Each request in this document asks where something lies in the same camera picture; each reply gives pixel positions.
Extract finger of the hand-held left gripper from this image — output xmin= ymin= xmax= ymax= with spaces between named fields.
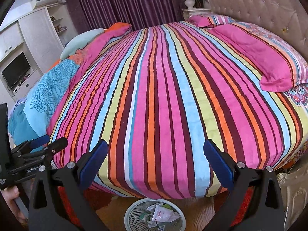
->
xmin=18 ymin=137 xmax=69 ymax=161
xmin=11 ymin=134 xmax=50 ymax=156

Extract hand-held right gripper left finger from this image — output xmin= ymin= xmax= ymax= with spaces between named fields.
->
xmin=28 ymin=139 xmax=109 ymax=231

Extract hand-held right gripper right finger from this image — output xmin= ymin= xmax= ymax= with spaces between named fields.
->
xmin=203 ymin=140 xmax=285 ymax=231

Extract white mesh wastebasket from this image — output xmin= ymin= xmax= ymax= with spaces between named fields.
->
xmin=125 ymin=198 xmax=186 ymax=231

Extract white pink pouch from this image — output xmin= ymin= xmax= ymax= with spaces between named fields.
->
xmin=151 ymin=203 xmax=180 ymax=223

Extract green white blister strips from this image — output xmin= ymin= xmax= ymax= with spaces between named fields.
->
xmin=140 ymin=212 xmax=154 ymax=229

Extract person's left hand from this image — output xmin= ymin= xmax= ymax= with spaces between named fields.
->
xmin=0 ymin=186 xmax=27 ymax=225

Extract red shaggy rug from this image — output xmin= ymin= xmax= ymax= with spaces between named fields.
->
xmin=56 ymin=183 xmax=255 ymax=231

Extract blue pink patterned quilt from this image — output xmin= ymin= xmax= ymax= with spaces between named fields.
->
xmin=7 ymin=23 xmax=133 ymax=153

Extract black television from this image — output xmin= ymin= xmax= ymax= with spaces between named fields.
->
xmin=2 ymin=52 xmax=32 ymax=89

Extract striped multicolour bedsheet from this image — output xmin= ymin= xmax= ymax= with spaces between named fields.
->
xmin=46 ymin=20 xmax=306 ymax=199

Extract light green pillow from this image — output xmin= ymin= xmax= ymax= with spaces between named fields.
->
xmin=60 ymin=28 xmax=105 ymax=60

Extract white wardrobe cabinet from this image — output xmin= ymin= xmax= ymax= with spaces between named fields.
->
xmin=0 ymin=3 xmax=70 ymax=101

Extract large pink pillow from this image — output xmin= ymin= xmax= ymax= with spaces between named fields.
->
xmin=209 ymin=22 xmax=308 ymax=93

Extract small pink striped pillow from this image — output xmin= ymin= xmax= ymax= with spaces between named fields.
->
xmin=188 ymin=14 xmax=237 ymax=28

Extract white nightstand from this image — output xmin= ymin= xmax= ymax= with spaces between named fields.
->
xmin=182 ymin=8 xmax=212 ymax=21

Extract purple curtain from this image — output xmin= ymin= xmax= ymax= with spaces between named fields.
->
xmin=65 ymin=0 xmax=186 ymax=33

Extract white carved bed frame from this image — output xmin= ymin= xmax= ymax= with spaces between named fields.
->
xmin=275 ymin=159 xmax=308 ymax=231

